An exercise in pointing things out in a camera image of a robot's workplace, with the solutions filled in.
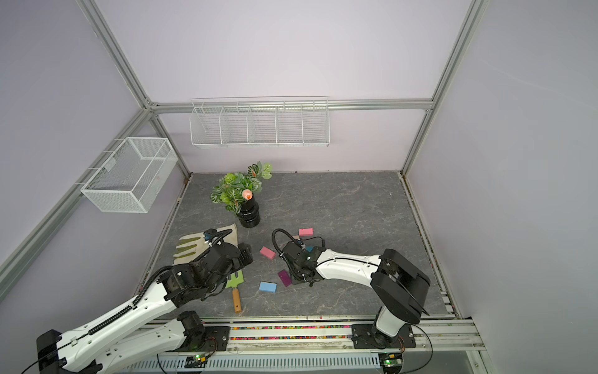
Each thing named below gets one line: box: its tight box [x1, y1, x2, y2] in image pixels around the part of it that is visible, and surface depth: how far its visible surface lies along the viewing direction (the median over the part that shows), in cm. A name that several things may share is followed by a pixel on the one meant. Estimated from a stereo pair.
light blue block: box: [258, 281, 278, 293], surface depth 85 cm
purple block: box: [277, 269, 292, 288], surface depth 88 cm
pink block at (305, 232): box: [298, 228, 314, 237], surface depth 101 cm
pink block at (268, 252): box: [259, 246, 277, 260], surface depth 94 cm
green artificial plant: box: [209, 161, 273, 215], surface depth 82 cm
